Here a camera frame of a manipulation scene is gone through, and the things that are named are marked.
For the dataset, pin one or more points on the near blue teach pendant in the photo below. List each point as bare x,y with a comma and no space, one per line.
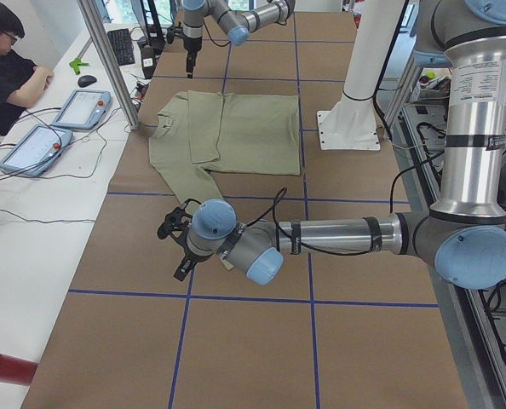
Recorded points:
36,151

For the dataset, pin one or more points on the blue teach pendant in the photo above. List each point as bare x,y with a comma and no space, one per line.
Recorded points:
36,151
83,110

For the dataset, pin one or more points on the black keyboard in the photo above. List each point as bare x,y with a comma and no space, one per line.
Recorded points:
122,46

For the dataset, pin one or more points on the aluminium frame post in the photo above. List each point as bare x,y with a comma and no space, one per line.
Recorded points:
93,21

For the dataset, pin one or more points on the black computer mouse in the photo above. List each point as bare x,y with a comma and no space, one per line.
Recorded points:
86,80

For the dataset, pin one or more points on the seated person black shirt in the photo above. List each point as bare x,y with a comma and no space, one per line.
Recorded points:
22,81

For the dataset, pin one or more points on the far blue teach pendant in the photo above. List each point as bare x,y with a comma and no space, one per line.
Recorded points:
83,110

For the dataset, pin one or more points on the black device with label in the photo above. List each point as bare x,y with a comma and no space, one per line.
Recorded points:
148,61

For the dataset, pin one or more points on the olive green long-sleeve shirt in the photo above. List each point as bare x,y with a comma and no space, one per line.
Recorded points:
201,132

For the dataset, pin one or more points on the green plastic tool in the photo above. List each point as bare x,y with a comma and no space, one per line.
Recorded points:
76,65

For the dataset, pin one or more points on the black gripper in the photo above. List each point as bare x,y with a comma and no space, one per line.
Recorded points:
191,44
190,257

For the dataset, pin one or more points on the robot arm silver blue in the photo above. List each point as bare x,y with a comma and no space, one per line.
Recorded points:
237,25
461,234

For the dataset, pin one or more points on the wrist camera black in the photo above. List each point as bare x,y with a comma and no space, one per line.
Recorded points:
175,225

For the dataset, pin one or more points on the red cylinder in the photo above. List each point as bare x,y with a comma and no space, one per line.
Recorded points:
16,371

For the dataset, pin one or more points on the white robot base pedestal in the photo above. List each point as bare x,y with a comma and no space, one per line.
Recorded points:
351,123

